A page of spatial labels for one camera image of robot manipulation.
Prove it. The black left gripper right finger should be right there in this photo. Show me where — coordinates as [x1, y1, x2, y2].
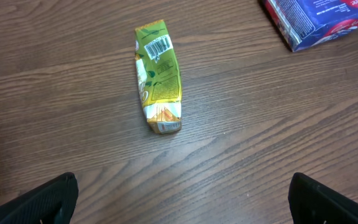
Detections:
[288, 172, 358, 224]

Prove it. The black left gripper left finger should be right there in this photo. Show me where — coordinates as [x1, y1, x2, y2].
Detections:
[0, 172, 79, 224]

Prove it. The green yellow snack packet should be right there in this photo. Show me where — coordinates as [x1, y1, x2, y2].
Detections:
[135, 20, 182, 134]

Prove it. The purple Carefree pad packet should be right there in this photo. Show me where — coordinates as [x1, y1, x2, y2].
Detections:
[262, 0, 358, 52]

